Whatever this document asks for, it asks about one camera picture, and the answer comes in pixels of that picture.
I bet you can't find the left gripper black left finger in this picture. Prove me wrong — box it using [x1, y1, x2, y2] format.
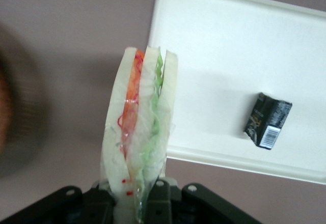
[0, 185, 118, 224]

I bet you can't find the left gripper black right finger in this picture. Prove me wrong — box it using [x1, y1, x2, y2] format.
[142, 179, 263, 224]

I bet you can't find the plastic-wrapped triangle sandwich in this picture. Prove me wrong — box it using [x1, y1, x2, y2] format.
[100, 46, 178, 224]

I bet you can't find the woven wicker basket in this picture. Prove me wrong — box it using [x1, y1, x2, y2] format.
[0, 21, 50, 180]

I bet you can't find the cream plastic tray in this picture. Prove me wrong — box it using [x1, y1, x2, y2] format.
[147, 0, 326, 185]

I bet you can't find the small black snack box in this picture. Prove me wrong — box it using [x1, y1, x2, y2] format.
[243, 92, 293, 150]

